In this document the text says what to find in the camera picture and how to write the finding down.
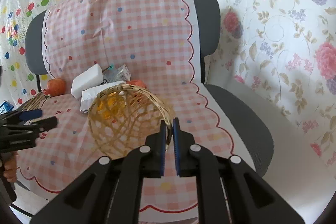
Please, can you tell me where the grey office chair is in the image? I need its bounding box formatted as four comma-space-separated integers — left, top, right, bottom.
25, 0, 274, 176

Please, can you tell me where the red apple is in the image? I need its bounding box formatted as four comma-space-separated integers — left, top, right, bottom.
47, 78, 66, 97

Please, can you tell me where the white paper bag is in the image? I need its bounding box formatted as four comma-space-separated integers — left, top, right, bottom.
80, 81, 125, 113

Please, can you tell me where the pink gingham plastic cloth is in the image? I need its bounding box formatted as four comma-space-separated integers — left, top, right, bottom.
16, 0, 257, 223

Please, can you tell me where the white foam block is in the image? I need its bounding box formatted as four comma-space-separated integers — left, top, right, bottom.
71, 64, 103, 99

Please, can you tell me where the person left hand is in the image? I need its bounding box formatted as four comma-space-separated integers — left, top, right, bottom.
1, 151, 18, 183

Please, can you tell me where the floral print backdrop sheet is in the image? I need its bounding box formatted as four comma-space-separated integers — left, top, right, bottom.
209, 0, 335, 172

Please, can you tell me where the small white carton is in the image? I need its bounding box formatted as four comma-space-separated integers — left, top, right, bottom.
102, 64, 131, 83

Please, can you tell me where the blue plastic basket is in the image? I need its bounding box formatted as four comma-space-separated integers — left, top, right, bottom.
0, 101, 14, 114

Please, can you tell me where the woven bamboo basket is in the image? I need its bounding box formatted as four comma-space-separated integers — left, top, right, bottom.
88, 84, 175, 159

